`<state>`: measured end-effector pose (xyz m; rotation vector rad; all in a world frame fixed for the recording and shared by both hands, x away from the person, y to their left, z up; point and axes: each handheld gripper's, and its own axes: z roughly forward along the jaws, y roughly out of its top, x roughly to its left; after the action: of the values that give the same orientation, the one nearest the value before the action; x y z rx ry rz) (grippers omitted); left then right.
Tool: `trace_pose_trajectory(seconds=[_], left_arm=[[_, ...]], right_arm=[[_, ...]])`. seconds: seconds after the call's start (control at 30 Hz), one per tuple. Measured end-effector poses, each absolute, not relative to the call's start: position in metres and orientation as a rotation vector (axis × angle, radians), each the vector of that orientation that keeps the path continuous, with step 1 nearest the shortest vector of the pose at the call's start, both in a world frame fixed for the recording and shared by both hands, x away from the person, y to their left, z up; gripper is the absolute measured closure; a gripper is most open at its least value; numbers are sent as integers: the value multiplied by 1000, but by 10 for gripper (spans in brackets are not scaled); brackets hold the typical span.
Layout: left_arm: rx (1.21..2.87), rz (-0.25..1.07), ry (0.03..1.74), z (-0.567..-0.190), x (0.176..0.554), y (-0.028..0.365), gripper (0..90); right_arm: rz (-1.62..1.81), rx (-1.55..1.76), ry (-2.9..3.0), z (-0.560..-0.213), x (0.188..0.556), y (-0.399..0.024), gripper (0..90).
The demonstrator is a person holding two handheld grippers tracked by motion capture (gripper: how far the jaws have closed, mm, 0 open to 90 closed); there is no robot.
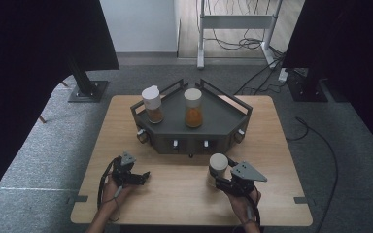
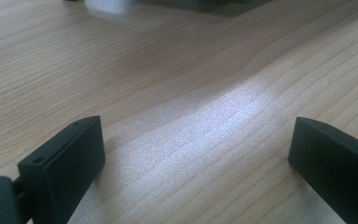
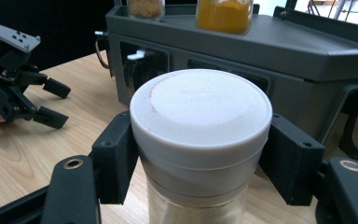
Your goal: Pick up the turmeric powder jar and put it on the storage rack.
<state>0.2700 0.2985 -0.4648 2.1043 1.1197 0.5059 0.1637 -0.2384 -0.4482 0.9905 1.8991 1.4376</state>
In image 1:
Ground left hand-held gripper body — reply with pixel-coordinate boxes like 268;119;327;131
111;151;137;188

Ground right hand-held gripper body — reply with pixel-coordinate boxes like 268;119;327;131
225;160;268;197

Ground pale spice jar white lid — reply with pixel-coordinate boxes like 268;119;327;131
206;152;230;189

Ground black corner shelf rack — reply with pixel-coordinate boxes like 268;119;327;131
130;78;254;157

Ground orange spice jar white lid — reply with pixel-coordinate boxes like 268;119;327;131
183;87;205;129

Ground brown spice jar flip lid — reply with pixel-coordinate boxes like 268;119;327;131
141;84;165;125

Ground person's left hand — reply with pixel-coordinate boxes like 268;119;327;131
101;176;132;210

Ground person's right hand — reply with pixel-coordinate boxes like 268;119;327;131
227;185;262;225

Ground white power strip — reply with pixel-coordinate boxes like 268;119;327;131
278;67;289;83

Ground black stand base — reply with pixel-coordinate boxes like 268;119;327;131
286;67;330;104

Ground large black curtain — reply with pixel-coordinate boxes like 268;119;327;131
0;0;120;212

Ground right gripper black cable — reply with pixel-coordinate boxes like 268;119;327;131
243;189;262;228

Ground long black floor cable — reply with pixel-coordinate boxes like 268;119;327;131
286;116;340;233

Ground black stand with base plate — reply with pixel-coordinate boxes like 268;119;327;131
65;55;110;104

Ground black floor cables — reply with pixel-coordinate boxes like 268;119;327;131
233;47;288;97

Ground hanging cable bundle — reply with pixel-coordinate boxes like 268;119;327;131
203;0;268;51

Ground white metal desk frame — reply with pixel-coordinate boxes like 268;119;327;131
196;0;285;70

